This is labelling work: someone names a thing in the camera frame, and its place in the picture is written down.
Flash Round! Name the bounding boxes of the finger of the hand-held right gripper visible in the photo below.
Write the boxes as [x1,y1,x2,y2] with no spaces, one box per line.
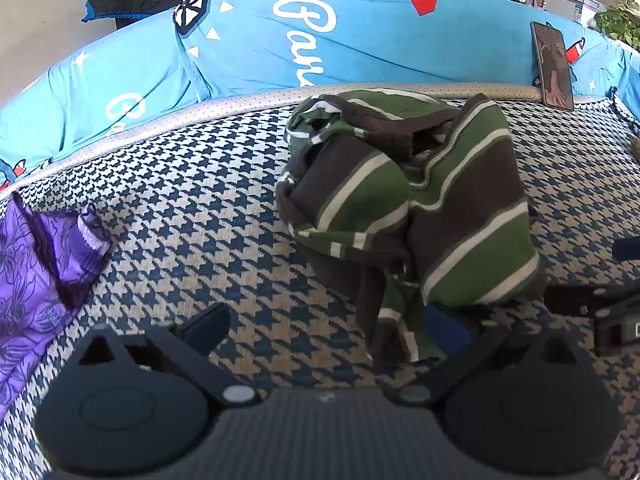
[543,283,640,318]
[612,237,640,262]

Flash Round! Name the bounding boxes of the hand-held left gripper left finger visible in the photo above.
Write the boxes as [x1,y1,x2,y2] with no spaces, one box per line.
[79,303,257,407]

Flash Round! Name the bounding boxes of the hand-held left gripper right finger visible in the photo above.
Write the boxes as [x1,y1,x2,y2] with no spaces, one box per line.
[395,305,587,407]

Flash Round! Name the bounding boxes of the green brown striped sweater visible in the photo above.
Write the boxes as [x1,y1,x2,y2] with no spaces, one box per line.
[275,87,548,363]

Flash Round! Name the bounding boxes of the purple floral cloth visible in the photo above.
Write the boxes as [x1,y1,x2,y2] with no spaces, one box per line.
[0,192,113,423]

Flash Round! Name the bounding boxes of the smartphone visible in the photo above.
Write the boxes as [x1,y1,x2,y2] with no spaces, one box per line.
[530,21,576,112]

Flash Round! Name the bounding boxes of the potted green plant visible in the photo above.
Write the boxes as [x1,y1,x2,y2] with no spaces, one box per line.
[595,0,640,51]

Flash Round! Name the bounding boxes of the blue printed sofa cover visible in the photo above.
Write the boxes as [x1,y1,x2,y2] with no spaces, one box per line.
[0,0,640,193]

